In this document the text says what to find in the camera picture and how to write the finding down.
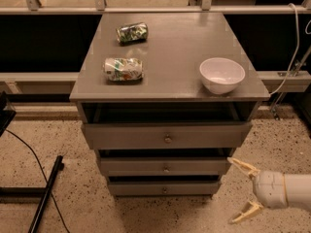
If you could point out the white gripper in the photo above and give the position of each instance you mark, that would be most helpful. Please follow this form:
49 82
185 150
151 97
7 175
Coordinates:
269 187

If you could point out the grey bottom drawer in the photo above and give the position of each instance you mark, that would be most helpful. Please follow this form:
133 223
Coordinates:
163 188

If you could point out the grey drawer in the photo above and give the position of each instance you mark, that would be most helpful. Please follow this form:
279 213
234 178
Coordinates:
153 136
163 188
166 166

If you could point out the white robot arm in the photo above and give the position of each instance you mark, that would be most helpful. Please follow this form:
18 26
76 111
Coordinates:
298 191

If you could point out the grey middle drawer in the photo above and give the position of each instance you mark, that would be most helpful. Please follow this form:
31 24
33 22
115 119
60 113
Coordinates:
166 166

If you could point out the grey top drawer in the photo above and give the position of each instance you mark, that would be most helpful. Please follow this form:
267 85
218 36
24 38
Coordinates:
153 136

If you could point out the grey drawer cabinet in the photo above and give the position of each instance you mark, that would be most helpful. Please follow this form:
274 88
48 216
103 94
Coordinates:
171 90

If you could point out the white bowl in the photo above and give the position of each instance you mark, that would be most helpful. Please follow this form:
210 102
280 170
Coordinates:
221 75

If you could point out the white green crushed can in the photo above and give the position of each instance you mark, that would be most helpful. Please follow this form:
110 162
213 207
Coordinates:
123 69

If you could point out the black stand leg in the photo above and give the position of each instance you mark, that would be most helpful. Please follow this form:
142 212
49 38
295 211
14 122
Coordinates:
37 195

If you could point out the dark green crushed can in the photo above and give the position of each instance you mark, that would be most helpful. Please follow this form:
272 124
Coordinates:
134 32

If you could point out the black device at left edge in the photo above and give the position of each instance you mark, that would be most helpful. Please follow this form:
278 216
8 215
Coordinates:
7 112

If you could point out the metal railing frame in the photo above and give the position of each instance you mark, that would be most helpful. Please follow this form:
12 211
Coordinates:
97 4

